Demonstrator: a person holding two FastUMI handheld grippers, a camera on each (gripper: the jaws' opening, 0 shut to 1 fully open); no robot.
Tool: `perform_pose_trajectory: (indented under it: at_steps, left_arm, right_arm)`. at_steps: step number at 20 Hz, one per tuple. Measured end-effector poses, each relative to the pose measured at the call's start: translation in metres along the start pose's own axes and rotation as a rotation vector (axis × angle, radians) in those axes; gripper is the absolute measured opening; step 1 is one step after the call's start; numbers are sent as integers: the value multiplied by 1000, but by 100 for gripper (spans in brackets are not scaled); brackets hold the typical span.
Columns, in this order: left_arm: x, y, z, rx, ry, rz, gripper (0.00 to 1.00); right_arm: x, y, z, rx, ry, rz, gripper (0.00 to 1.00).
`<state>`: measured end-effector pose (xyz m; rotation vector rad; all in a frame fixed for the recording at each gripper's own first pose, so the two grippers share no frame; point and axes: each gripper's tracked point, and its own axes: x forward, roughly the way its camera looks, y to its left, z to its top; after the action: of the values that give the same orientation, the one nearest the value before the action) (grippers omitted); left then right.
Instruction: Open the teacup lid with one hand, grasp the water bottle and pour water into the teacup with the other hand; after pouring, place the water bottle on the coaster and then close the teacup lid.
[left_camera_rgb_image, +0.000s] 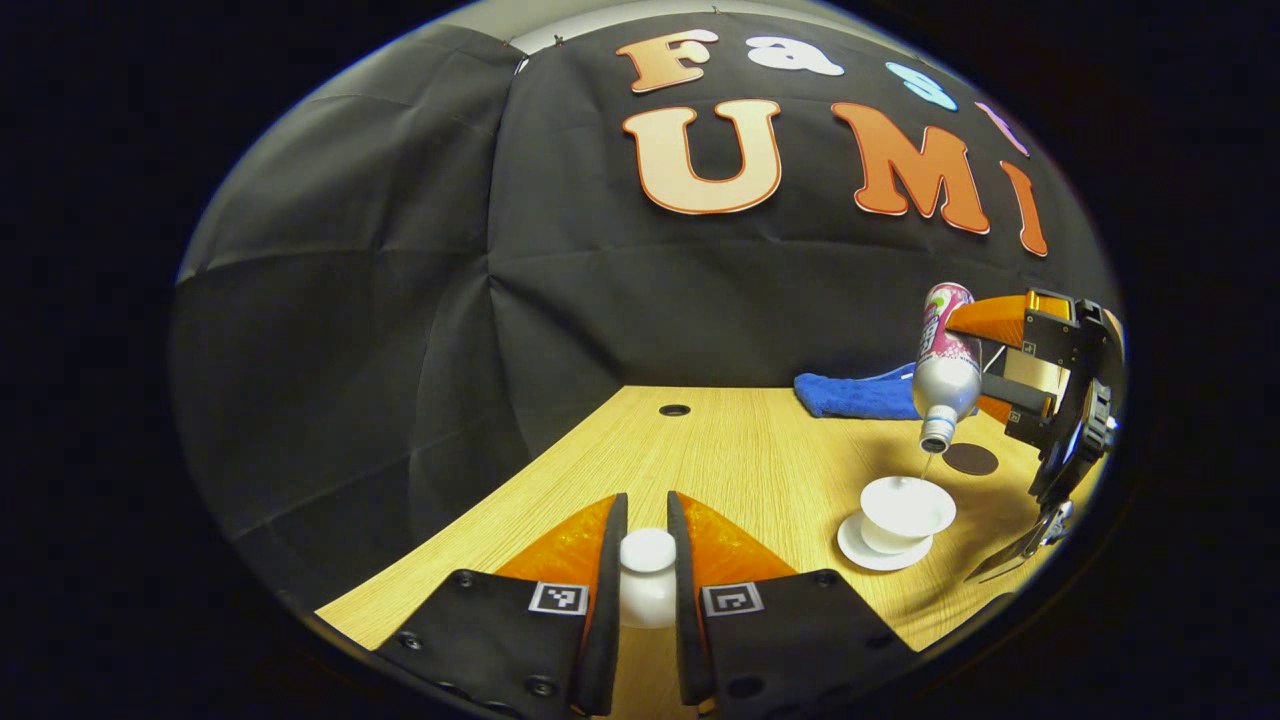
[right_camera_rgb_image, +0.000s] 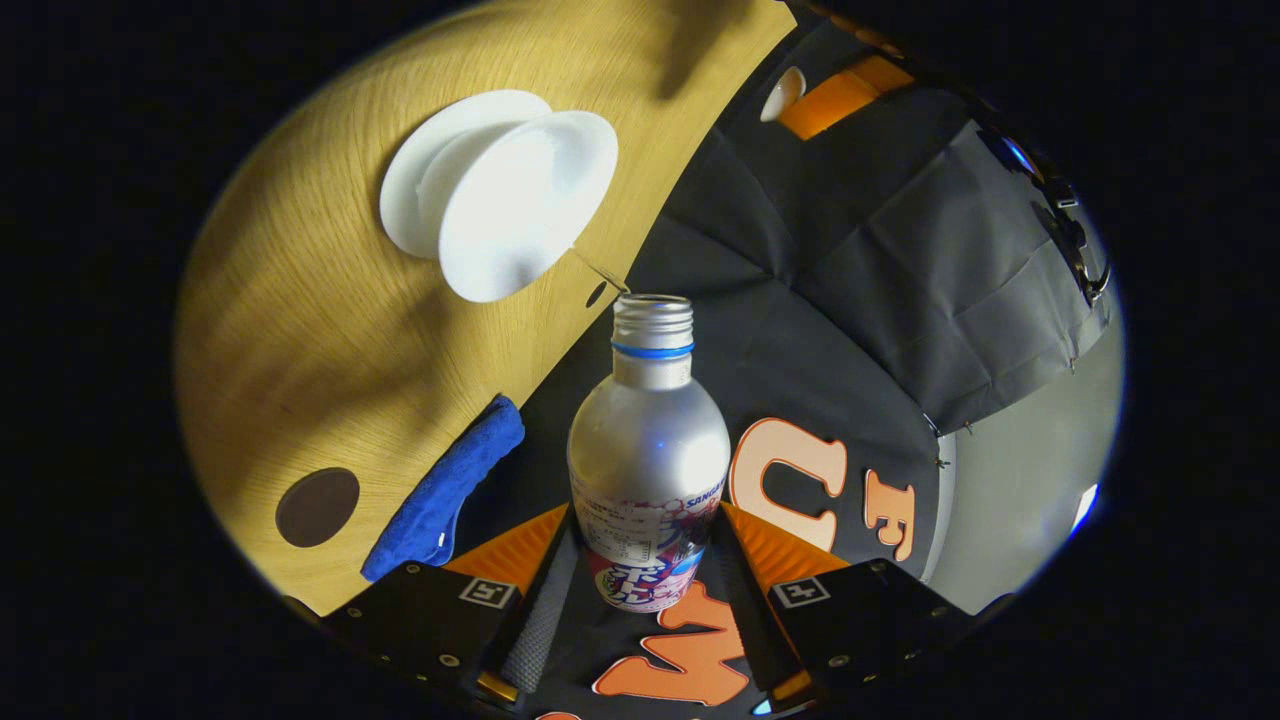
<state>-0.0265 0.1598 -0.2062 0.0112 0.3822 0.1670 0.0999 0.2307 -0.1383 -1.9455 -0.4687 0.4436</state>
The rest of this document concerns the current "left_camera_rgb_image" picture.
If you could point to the dark round coaster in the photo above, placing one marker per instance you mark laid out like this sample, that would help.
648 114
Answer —
972 460

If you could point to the silver water bottle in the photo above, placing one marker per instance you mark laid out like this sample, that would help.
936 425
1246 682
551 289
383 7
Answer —
945 375

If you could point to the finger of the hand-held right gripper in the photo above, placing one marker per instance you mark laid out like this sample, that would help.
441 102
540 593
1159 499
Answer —
1000 318
1015 397

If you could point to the black table grommet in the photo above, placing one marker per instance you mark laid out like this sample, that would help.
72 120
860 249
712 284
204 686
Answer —
675 410

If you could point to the white teacup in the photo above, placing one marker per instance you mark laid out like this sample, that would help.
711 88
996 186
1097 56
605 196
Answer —
905 510

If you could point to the blue towel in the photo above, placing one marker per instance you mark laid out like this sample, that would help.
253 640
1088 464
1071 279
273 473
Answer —
850 395

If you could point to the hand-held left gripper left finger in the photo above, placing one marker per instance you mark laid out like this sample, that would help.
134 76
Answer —
607 620

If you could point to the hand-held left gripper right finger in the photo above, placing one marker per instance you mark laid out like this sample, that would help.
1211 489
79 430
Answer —
685 640

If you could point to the black backdrop cloth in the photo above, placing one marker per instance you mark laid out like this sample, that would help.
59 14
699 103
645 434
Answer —
400 300

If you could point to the white saucer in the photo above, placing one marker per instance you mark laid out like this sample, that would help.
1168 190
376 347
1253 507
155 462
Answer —
870 558

